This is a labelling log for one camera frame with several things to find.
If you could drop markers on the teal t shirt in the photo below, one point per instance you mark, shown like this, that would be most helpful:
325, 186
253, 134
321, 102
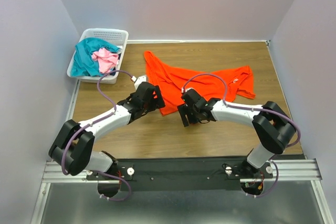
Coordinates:
83, 64

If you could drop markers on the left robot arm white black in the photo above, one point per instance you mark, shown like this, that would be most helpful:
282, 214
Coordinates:
72, 148

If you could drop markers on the orange t shirt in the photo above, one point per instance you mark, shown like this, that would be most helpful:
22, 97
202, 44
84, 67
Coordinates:
240, 81

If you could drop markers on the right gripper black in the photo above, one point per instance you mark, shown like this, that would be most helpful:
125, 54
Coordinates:
184, 109

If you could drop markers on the white plastic basket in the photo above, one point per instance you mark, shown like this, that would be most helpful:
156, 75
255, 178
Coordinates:
113, 36

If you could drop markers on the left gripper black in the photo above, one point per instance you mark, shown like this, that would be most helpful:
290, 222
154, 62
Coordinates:
158, 103

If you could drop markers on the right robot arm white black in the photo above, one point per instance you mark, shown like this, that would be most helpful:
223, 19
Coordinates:
271, 124

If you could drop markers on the pink t shirt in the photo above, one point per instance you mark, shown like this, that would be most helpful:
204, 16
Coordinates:
106, 59

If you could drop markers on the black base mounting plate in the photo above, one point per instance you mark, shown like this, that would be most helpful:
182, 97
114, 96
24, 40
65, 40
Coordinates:
196, 173

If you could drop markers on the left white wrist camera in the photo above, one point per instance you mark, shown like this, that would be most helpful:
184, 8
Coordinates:
138, 80

